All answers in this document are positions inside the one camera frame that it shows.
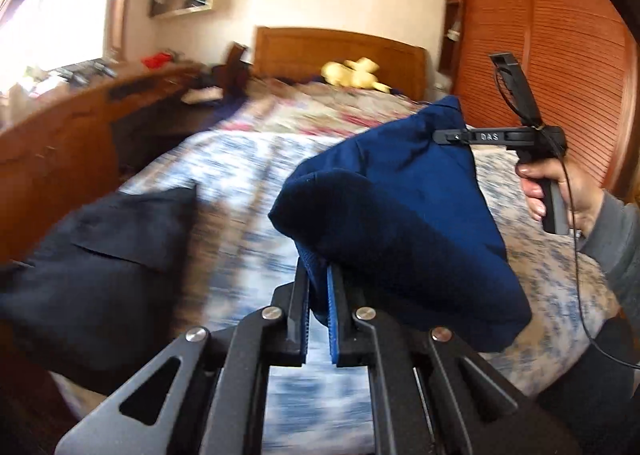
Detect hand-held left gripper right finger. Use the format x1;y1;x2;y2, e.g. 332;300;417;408
326;265;583;455

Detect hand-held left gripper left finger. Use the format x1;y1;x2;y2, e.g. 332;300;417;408
54;260;312;455

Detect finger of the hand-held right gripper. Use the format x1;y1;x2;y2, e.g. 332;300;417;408
432;127;526;148

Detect blue suit jacket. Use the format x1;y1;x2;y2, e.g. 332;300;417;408
268;95;533;353

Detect dark navy garment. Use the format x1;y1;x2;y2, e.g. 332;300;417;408
0;185;200;396

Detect person's right forearm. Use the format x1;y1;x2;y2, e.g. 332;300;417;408
575;190;640;318

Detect person's right hand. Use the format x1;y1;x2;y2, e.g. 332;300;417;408
516;157;607;236

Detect wooden louvred wardrobe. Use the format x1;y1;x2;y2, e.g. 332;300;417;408
437;0;640;206

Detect yellow plush toy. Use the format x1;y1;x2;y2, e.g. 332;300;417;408
320;57;393;94

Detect pink floral quilt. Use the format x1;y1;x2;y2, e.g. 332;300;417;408
220;77;441;140

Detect blue floral bedsheet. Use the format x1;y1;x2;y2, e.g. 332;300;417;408
117;127;621;455

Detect wooden bed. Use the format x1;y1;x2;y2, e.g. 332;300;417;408
50;26;621;455

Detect wooden chair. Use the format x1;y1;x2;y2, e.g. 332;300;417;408
220;41;253;100

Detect white cloth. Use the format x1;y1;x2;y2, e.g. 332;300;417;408
181;84;224;104

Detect person's dark trousers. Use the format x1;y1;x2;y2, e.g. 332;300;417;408
537;315;640;455

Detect wooden desk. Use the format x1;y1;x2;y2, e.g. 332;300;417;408
0;60;211;266

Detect black hand-held device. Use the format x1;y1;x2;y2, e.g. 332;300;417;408
55;60;118;86

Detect wooden framed window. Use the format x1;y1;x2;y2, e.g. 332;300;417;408
0;0;141;100

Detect thin black cable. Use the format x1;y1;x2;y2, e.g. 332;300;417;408
492;57;640;371

